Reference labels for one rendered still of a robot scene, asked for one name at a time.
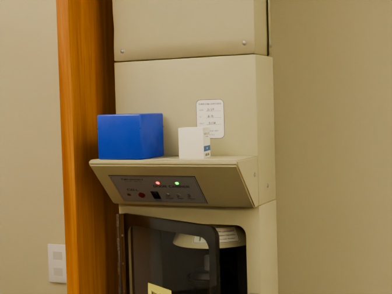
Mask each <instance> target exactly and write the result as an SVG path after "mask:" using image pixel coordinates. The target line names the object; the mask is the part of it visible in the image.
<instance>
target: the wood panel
mask: <svg viewBox="0 0 392 294"><path fill-rule="evenodd" d="M56 10H57V40H58V70H59V100H60V116H61V146H62V176H63V192H64V222H65V252H66V282H67V294H118V261H117V227H116V214H119V204H115V203H113V202H112V200H111V198H110V197H109V195H108V193H107V192H106V190H105V189H104V187H103V186H102V184H101V182H100V181H99V179H98V178H97V176H96V175H95V173H94V171H93V170H92V168H91V166H90V165H89V161H90V160H93V159H98V158H99V149H98V132H97V116H98V115H103V114H116V92H115V74H114V63H115V62H116V61H115V60H114V22H113V2H112V0H56Z"/></svg>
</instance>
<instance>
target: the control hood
mask: <svg viewBox="0 0 392 294"><path fill-rule="evenodd" d="M89 165H90V166H91V168H92V170H93V171H94V173H95V175H96V176H97V178H98V179H99V181H100V182H101V184H102V186H103V187H104V189H105V190H106V192H107V194H108V195H109V197H110V198H111V200H112V202H113V203H115V204H146V205H184V206H204V207H242V208H255V207H257V206H258V158H257V157H256V156H211V157H208V158H205V159H179V156H161V157H153V158H149V159H142V160H100V159H93V160H90V161H89ZM108 175H125V176H195V178H196V180H197V182H198V184H199V186H200V188H201V190H202V192H203V194H204V196H205V199H206V201H207V204H191V203H169V202H129V201H124V200H123V199H122V197H121V195H120V194H119V192H118V191H117V189H116V187H115V186H114V184H113V182H112V181H111V179H110V177H109V176H108Z"/></svg>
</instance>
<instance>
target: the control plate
mask: <svg viewBox="0 0 392 294"><path fill-rule="evenodd" d="M108 176H109V178H110V179H111V181H112V182H113V184H114V186H115V187H116V189H117V191H118V192H119V194H120V195H121V197H122V199H123V200H124V201H129V202H169V203H191V204H207V201H206V199H205V196H204V194H203V192H202V190H201V188H200V186H199V184H198V182H197V180H196V178H195V176H125V175H108ZM156 181H159V182H160V184H156V183H155V182H156ZM175 181H178V182H179V183H180V184H179V185H176V184H175V183H174V182H175ZM151 191H157V192H158V193H159V195H160V197H161V199H154V197H153V195H152V194H151ZM127 193H130V194H131V196H128V195H127ZM139 193H144V194H145V197H144V198H141V197H140V196H139V195H138V194H139ZM167 193H168V194H170V196H169V197H166V194H167ZM176 194H180V195H181V196H180V197H177V195H176ZM187 194H191V195H192V197H190V198H188V195H187Z"/></svg>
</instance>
